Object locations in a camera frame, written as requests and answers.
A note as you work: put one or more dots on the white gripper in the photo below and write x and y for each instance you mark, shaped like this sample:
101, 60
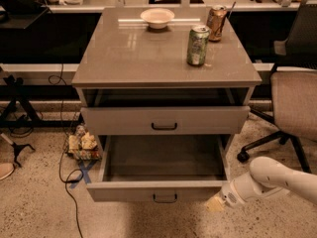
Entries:
230, 193

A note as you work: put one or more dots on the grey drawer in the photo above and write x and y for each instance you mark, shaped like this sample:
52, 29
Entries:
165, 120
161, 169

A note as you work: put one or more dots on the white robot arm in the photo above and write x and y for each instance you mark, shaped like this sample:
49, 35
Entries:
266, 178

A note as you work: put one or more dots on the grey drawer cabinet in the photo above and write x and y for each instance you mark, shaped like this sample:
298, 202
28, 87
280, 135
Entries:
127, 64

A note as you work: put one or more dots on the colourful snack bag pile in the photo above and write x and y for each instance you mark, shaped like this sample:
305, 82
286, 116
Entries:
82, 145

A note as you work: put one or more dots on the office chair with beige seat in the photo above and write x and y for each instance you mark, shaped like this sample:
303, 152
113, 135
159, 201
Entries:
293, 86

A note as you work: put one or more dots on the green soda can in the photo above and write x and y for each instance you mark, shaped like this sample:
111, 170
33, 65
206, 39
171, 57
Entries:
197, 45

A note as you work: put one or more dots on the orange soda can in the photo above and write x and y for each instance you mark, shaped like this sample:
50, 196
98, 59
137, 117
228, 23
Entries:
215, 22

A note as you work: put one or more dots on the white ceramic bowl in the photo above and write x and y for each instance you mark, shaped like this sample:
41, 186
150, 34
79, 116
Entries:
157, 18

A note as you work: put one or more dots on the black tripod stand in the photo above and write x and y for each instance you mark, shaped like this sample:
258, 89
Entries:
17, 94

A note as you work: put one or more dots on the black side table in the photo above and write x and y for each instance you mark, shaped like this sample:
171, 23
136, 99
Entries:
20, 14

